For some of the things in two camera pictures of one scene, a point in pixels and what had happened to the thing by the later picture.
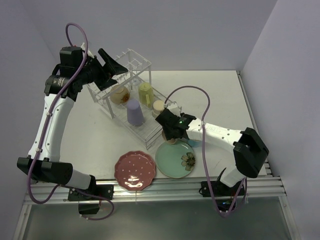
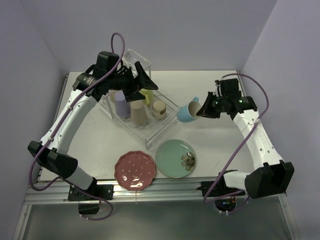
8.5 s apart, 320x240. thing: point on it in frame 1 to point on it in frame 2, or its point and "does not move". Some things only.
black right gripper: (167, 134) to (205, 110)
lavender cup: (135, 115) to (123, 107)
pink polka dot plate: (135, 170) does not move
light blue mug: (195, 143) to (188, 112)
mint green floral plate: (176, 160) does not move
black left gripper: (110, 67) to (133, 86)
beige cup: (171, 141) to (138, 114)
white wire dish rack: (134, 102) does not move
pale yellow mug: (146, 94) does not move
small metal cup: (158, 106) does not move
